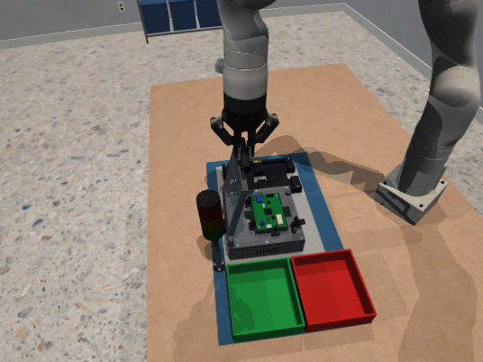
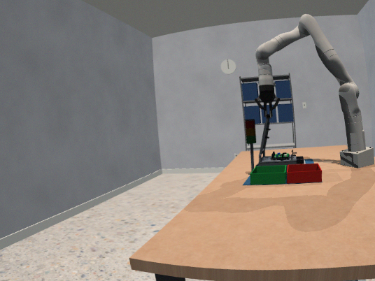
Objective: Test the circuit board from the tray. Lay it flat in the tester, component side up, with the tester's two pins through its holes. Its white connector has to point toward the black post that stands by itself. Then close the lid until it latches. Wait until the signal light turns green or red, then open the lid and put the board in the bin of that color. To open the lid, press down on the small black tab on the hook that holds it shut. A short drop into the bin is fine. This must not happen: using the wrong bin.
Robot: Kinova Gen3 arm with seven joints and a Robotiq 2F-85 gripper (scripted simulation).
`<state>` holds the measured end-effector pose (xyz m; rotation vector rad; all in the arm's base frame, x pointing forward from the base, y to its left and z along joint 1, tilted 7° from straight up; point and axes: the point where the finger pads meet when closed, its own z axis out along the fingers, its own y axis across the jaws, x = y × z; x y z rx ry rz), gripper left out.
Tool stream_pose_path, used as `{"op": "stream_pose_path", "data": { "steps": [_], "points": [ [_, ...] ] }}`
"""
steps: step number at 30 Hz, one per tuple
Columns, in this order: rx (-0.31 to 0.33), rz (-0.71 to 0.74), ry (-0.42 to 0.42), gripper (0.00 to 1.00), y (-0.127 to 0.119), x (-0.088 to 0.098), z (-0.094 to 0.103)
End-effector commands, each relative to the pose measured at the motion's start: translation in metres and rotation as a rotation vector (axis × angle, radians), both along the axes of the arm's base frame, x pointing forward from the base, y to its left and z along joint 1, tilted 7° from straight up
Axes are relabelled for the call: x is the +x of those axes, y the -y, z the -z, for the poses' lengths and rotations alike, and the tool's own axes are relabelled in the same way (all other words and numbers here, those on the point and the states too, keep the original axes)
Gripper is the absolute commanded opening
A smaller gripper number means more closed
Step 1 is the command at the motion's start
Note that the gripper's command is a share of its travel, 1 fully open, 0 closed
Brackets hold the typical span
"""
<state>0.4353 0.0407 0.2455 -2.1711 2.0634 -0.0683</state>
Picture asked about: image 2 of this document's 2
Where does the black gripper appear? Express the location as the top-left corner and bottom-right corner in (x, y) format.
(255, 85), (280, 118)

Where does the red bin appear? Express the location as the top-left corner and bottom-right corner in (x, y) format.
(287, 164), (322, 184)

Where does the green open tray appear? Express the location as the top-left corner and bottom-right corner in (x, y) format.
(250, 165), (287, 185)

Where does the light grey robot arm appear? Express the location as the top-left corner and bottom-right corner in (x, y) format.
(255, 14), (366, 152)

